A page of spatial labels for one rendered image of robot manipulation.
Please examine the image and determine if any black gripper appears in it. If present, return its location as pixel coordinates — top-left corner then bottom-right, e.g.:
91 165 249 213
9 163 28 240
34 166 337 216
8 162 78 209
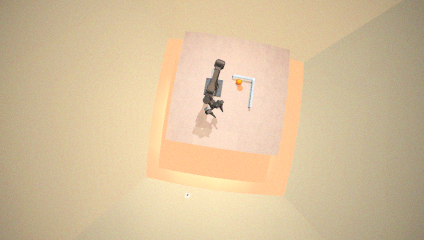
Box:
205 99 224 118

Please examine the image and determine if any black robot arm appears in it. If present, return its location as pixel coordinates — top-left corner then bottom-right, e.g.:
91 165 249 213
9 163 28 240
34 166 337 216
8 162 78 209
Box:
202 59 226 109

